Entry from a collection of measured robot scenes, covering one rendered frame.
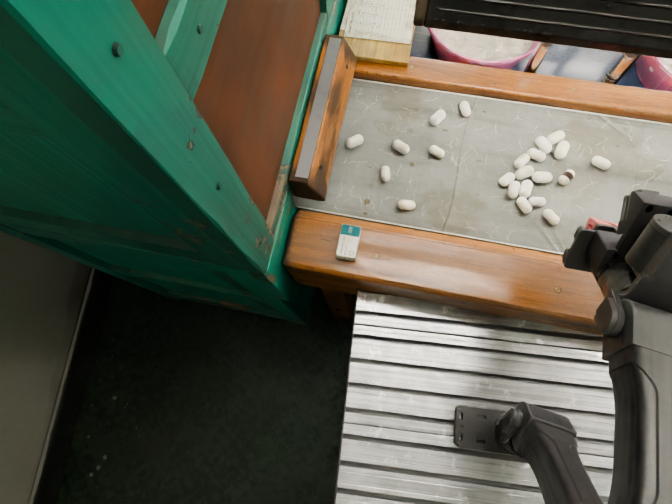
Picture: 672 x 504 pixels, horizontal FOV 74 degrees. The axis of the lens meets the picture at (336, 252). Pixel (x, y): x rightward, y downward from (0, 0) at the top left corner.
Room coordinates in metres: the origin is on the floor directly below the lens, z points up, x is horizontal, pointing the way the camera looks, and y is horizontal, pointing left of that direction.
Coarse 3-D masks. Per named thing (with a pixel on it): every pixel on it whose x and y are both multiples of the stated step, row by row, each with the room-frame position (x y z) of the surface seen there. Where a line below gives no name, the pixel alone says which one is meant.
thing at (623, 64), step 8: (536, 48) 0.52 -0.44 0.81; (544, 48) 0.50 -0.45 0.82; (536, 56) 0.51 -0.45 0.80; (544, 56) 0.50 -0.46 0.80; (624, 56) 0.46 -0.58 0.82; (632, 56) 0.45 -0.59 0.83; (528, 64) 0.51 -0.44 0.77; (536, 64) 0.50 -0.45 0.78; (616, 64) 0.46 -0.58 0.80; (624, 64) 0.45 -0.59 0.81; (632, 64) 0.45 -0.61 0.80; (608, 72) 0.46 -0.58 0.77; (616, 72) 0.45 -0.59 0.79; (624, 72) 0.45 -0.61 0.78; (608, 80) 0.45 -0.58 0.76; (616, 80) 0.45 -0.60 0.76
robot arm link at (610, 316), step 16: (656, 224) 0.10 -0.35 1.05; (640, 240) 0.09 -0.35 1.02; (656, 240) 0.08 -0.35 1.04; (640, 256) 0.07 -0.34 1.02; (656, 256) 0.06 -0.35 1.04; (640, 272) 0.05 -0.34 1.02; (656, 272) 0.04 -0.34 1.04; (640, 288) 0.03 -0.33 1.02; (656, 288) 0.03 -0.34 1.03; (608, 304) 0.02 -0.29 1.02; (656, 304) 0.01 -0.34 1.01; (608, 320) 0.01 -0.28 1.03; (624, 320) 0.00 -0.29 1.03; (608, 336) -0.01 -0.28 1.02
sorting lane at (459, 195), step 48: (384, 96) 0.53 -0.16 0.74; (432, 96) 0.50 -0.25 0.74; (480, 96) 0.48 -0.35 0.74; (384, 144) 0.42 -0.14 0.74; (432, 144) 0.40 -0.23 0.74; (480, 144) 0.38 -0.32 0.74; (528, 144) 0.36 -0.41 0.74; (576, 144) 0.34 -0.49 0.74; (624, 144) 0.32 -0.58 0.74; (336, 192) 0.34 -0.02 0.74; (384, 192) 0.32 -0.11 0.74; (432, 192) 0.30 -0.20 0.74; (480, 192) 0.28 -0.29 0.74; (576, 192) 0.25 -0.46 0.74; (624, 192) 0.23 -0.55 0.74; (480, 240) 0.19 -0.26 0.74; (528, 240) 0.17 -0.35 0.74
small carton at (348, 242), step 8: (344, 224) 0.26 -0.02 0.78; (344, 232) 0.24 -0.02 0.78; (352, 232) 0.24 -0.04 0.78; (360, 232) 0.24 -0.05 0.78; (344, 240) 0.23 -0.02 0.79; (352, 240) 0.23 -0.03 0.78; (344, 248) 0.21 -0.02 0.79; (352, 248) 0.21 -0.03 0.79; (336, 256) 0.20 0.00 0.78; (344, 256) 0.20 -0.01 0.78; (352, 256) 0.20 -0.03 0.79
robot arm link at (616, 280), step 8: (616, 264) 0.07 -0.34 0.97; (624, 264) 0.07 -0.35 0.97; (608, 272) 0.06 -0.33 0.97; (616, 272) 0.06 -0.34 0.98; (624, 272) 0.06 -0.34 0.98; (632, 272) 0.06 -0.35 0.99; (600, 280) 0.06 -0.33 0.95; (608, 280) 0.05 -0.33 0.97; (616, 280) 0.05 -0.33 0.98; (624, 280) 0.05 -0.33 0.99; (632, 280) 0.05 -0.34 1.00; (600, 288) 0.05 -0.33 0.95; (608, 288) 0.04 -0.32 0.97; (616, 288) 0.04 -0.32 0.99; (624, 288) 0.04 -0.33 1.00
